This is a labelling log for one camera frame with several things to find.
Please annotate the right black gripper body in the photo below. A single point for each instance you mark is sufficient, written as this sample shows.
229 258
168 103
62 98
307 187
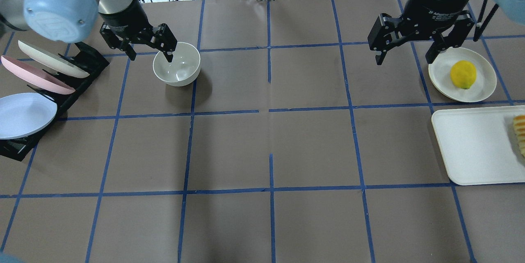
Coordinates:
434 2

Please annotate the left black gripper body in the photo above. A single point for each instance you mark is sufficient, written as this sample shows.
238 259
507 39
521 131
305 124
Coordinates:
124 21

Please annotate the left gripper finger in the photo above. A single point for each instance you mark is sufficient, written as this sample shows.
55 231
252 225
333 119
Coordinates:
127 47
168 41

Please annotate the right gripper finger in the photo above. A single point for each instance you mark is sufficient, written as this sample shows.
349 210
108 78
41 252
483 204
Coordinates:
455 39
384 36

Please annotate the cream ceramic bowl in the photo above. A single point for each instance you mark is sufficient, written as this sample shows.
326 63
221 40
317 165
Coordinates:
182 70

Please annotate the yellow lemon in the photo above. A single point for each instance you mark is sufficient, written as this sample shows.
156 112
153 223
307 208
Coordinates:
463 74

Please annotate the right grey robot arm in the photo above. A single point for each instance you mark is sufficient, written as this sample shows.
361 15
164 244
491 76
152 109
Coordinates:
514 10

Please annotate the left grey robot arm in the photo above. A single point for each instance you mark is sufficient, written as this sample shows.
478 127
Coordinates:
71 21

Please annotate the cream plate in rack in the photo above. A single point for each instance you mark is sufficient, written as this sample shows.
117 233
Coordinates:
52 60

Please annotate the pink plate in rack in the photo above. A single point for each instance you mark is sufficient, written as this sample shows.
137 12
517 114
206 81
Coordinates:
36 77

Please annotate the sliced yellow bread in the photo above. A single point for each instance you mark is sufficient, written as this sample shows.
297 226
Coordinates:
519 132

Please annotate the cream rectangular tray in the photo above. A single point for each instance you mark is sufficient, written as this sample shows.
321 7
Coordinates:
478 145

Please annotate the blue plate in rack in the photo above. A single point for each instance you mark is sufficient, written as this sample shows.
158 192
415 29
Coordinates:
25 114

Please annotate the black dish rack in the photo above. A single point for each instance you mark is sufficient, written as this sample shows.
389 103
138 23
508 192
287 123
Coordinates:
89 60

